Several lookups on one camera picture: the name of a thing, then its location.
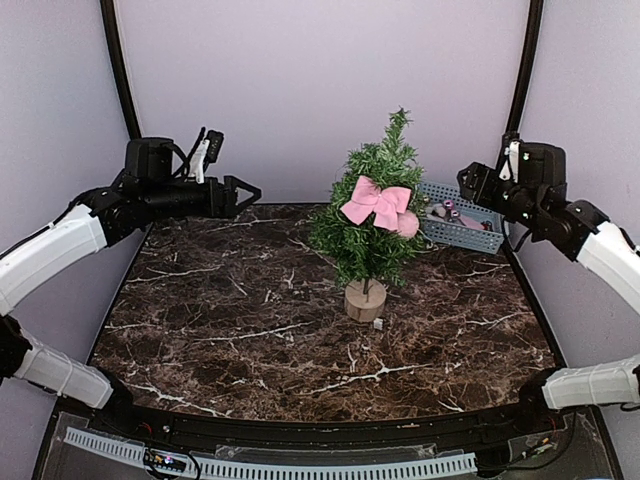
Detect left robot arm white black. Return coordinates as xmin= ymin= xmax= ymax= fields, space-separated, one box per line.
xmin=1 ymin=130 xmax=262 ymax=436

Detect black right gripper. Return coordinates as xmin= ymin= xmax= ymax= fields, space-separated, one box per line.
xmin=458 ymin=160 xmax=544 ymax=232

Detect pink plush ornament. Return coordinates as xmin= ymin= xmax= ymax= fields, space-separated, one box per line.
xmin=460 ymin=215 xmax=494 ymax=232

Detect black front rail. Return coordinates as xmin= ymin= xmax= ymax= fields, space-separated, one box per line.
xmin=112 ymin=404 xmax=569 ymax=451

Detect blue plastic basket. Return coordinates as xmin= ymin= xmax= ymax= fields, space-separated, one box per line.
xmin=419 ymin=181 xmax=504 ymax=254

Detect grey slotted cable duct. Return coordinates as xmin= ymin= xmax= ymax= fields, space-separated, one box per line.
xmin=63 ymin=427 xmax=478 ymax=480

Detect small green christmas tree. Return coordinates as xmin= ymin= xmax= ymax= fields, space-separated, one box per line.
xmin=310 ymin=108 xmax=427 ymax=323

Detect pink fluffy pompom ornament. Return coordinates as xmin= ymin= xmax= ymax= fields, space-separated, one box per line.
xmin=396 ymin=210 xmax=420 ymax=239

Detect left black frame post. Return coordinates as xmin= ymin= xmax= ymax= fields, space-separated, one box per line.
xmin=99 ymin=0 xmax=142 ymax=139

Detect black frame post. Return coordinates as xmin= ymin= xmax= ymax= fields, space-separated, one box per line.
xmin=99 ymin=0 xmax=142 ymax=139
xmin=505 ymin=0 xmax=544 ymax=134

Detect pink fabric bow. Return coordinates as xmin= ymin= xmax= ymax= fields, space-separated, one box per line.
xmin=340 ymin=176 xmax=412 ymax=231

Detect right black frame post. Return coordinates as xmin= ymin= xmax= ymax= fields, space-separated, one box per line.
xmin=505 ymin=0 xmax=544 ymax=134

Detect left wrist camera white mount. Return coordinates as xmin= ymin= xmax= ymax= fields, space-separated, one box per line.
xmin=186 ymin=127 xmax=224 ymax=184

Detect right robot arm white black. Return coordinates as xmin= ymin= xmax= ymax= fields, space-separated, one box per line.
xmin=457 ymin=139 xmax=639 ymax=434

